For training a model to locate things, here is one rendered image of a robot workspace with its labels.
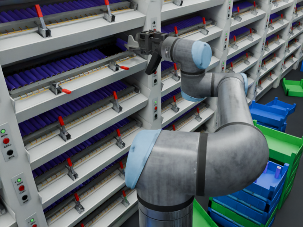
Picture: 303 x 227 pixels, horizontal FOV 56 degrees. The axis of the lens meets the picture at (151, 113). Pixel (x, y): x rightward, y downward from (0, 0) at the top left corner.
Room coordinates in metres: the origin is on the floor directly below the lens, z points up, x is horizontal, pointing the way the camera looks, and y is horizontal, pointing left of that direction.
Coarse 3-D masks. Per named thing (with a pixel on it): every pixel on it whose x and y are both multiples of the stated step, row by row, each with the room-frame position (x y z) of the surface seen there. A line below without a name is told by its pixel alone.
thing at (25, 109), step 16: (64, 48) 1.09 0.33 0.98; (128, 64) 1.13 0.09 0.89; (144, 64) 1.19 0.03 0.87; (80, 80) 0.96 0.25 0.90; (96, 80) 0.98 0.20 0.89; (112, 80) 1.05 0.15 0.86; (32, 96) 0.83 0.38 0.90; (48, 96) 0.84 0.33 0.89; (64, 96) 0.88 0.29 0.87; (80, 96) 0.94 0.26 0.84; (16, 112) 0.75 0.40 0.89; (32, 112) 0.79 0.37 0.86
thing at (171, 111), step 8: (168, 96) 1.50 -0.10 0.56; (176, 96) 1.50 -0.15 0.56; (168, 104) 1.44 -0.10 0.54; (176, 104) 1.41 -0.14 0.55; (184, 104) 1.48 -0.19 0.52; (192, 104) 1.51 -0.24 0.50; (168, 112) 1.38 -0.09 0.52; (176, 112) 1.39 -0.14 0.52; (184, 112) 1.46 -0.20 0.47; (168, 120) 1.32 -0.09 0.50
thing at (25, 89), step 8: (112, 56) 1.12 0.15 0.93; (120, 56) 1.14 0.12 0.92; (128, 56) 1.18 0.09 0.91; (88, 64) 1.03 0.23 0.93; (96, 64) 1.04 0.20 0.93; (104, 64) 1.08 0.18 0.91; (64, 72) 0.95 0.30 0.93; (72, 72) 0.96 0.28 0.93; (80, 72) 0.99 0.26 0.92; (88, 72) 1.00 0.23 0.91; (48, 80) 0.89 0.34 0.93; (56, 80) 0.91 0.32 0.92; (64, 80) 0.93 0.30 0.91; (72, 80) 0.94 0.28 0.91; (24, 88) 0.83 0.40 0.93; (32, 88) 0.84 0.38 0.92; (40, 88) 0.86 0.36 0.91; (16, 96) 0.80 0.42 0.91
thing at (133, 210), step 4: (136, 204) 1.16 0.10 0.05; (132, 208) 1.14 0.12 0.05; (136, 208) 1.16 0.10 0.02; (128, 212) 1.11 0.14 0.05; (132, 212) 1.13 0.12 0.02; (124, 216) 1.09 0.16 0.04; (128, 216) 1.11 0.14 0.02; (120, 220) 1.06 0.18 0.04; (124, 220) 1.09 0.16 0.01; (116, 224) 1.04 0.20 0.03; (120, 224) 1.06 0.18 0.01
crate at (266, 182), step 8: (272, 168) 1.10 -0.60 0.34; (288, 168) 1.06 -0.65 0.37; (264, 176) 1.07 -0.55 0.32; (272, 176) 1.07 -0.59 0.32; (280, 176) 1.06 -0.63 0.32; (256, 184) 0.96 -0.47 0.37; (264, 184) 1.01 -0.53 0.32; (272, 184) 0.93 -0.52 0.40; (280, 184) 1.00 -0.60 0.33; (256, 192) 0.96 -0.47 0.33; (264, 192) 0.93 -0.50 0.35; (272, 192) 0.91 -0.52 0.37
